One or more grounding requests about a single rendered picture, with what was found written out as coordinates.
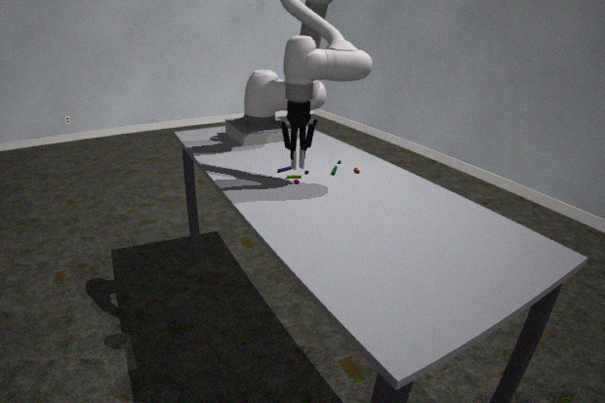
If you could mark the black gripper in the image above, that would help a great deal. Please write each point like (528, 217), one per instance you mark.
(298, 116)

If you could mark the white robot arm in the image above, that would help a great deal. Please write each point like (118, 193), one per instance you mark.
(303, 63)

